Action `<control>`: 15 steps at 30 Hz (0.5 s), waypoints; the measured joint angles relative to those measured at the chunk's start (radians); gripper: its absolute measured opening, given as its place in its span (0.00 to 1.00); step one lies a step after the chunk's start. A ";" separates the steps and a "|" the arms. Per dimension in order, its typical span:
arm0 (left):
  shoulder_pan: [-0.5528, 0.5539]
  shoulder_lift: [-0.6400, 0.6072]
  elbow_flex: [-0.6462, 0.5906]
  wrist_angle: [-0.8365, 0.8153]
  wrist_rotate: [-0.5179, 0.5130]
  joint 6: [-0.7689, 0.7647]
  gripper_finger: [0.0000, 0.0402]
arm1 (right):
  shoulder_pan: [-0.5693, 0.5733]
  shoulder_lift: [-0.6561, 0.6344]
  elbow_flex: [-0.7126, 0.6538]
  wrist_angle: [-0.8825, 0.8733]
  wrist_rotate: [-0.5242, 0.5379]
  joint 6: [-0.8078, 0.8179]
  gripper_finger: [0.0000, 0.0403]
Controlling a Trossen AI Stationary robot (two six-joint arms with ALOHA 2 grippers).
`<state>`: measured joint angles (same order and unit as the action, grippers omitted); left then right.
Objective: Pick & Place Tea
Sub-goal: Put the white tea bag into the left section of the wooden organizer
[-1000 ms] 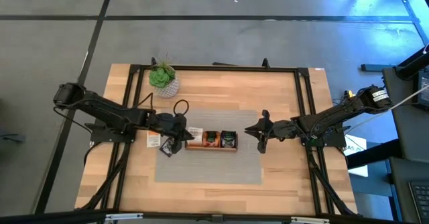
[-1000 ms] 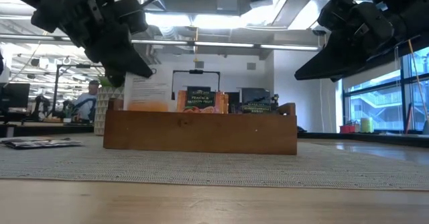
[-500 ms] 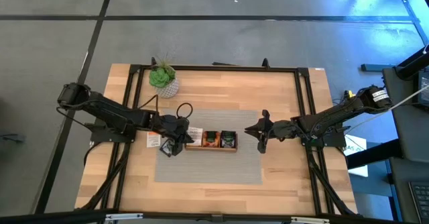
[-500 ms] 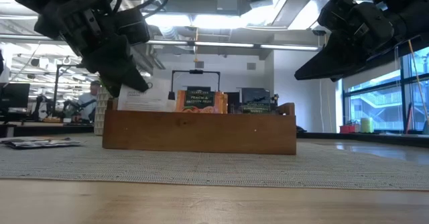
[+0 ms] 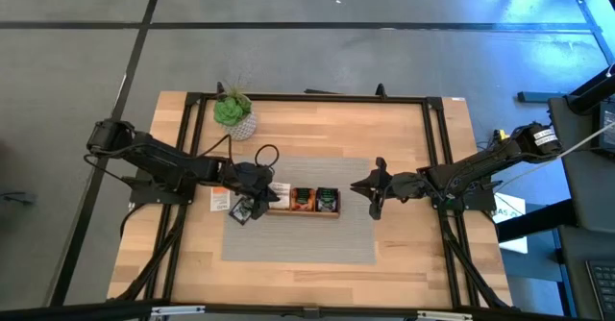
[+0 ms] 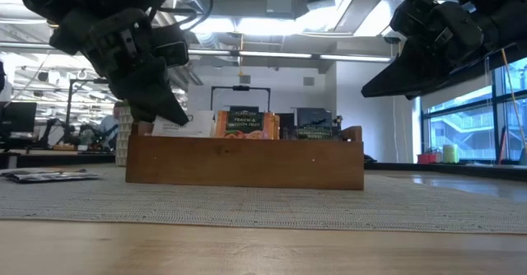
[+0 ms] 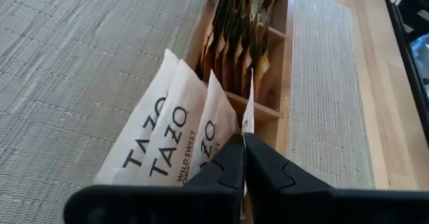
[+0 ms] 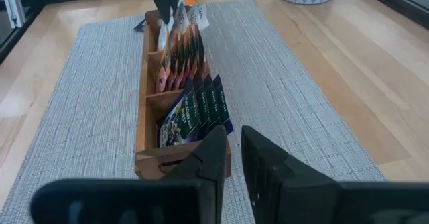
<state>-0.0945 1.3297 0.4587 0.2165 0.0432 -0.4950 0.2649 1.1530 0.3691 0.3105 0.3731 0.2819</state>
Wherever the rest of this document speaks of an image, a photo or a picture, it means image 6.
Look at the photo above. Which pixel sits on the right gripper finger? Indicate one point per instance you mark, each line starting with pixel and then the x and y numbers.
pixel 428 89
pixel 403 77

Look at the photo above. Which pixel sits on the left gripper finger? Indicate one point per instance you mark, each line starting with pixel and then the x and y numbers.
pixel 156 89
pixel 131 102

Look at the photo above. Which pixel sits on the orange peach tea packet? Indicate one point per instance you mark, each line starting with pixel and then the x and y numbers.
pixel 245 124

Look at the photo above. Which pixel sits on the dark blackcurrant tea packet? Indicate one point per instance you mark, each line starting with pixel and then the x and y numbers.
pixel 53 177
pixel 313 131

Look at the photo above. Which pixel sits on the black background robot arm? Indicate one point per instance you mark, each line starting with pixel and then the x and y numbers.
pixel 49 131
pixel 92 137

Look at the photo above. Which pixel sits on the person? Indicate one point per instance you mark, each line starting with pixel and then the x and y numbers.
pixel 108 129

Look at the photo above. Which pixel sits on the green succulent in white pot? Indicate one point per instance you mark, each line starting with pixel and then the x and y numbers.
pixel 123 143

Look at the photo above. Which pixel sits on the ceiling tube light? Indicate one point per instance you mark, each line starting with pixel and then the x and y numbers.
pixel 210 52
pixel 276 54
pixel 356 57

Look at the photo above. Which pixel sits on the yellow-green cylinder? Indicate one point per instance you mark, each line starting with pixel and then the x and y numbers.
pixel 450 153

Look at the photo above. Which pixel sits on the red box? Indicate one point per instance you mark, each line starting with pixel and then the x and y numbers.
pixel 427 158

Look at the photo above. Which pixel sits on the black ceiling spotlight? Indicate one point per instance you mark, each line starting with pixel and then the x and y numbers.
pixel 43 76

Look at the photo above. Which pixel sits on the black background monitor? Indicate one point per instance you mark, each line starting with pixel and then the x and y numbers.
pixel 287 122
pixel 18 116
pixel 243 108

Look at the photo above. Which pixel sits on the wooden three-compartment tray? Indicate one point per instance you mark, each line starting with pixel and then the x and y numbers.
pixel 247 164

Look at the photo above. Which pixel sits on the grey ceiling box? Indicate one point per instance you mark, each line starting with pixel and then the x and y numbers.
pixel 280 1

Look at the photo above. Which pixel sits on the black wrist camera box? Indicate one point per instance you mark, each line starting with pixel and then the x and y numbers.
pixel 175 50

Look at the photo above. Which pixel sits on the black background rig frame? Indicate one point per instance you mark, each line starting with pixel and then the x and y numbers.
pixel 241 87
pixel 82 81

